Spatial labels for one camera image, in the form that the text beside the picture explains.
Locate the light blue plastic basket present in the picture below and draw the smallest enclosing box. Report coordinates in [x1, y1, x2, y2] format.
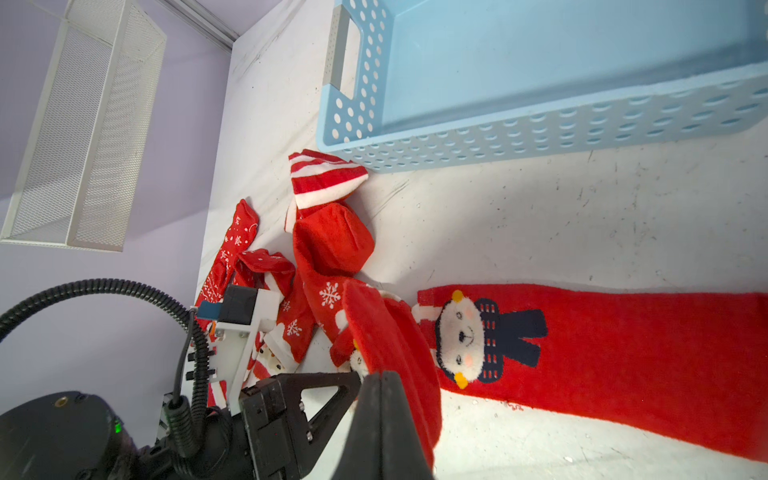
[316, 1, 767, 173]

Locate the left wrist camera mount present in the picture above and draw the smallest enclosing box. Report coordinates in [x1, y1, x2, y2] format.
[196, 285, 283, 416]

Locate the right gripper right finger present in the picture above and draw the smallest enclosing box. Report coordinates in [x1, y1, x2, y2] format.
[381, 371, 433, 480]

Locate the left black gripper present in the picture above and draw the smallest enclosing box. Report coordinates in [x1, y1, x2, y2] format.
[239, 372, 361, 479]

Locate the red snowflake santa sock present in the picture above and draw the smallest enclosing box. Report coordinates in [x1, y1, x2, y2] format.
[278, 203, 375, 368]

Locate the upper white mesh shelf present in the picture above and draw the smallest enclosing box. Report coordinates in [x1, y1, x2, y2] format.
[1, 1, 167, 252]

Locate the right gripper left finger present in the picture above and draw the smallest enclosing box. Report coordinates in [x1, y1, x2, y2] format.
[332, 373, 382, 480]

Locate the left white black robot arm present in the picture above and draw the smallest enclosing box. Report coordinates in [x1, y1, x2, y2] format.
[1, 278, 361, 479]

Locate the red snowman sock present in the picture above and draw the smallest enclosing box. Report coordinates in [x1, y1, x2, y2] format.
[413, 284, 767, 462]
[330, 280, 442, 467]

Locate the red lettered sock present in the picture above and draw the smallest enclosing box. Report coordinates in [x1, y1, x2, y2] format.
[195, 199, 296, 306]

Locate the red white striped sock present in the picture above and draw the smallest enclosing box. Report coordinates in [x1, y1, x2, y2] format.
[284, 149, 369, 233]

